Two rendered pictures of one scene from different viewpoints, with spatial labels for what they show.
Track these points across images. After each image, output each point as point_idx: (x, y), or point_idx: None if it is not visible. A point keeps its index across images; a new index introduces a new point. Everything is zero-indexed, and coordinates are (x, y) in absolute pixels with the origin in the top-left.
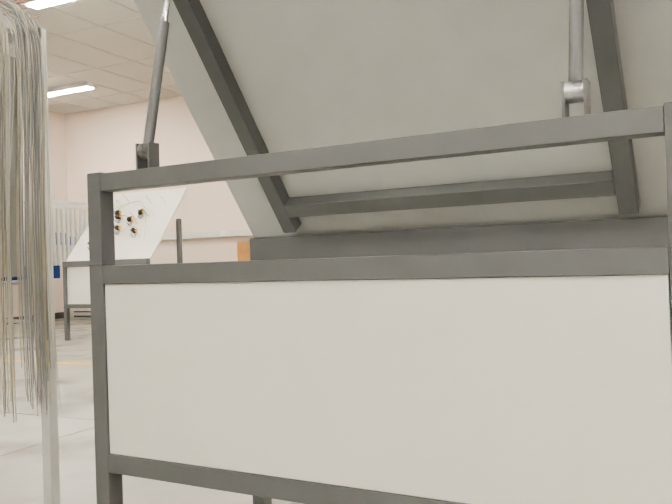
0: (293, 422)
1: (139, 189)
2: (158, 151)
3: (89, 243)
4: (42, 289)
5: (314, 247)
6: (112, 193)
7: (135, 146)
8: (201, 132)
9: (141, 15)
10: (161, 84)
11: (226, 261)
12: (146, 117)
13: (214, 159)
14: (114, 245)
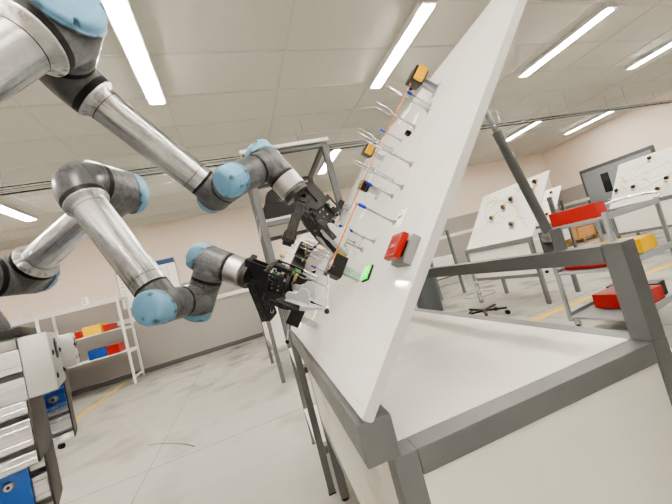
0: None
1: (570, 266)
2: (540, 239)
3: (656, 311)
4: None
5: None
6: (607, 264)
7: (560, 230)
8: (449, 209)
9: (503, 63)
10: (518, 184)
11: (517, 319)
12: (541, 208)
13: (434, 253)
14: (624, 318)
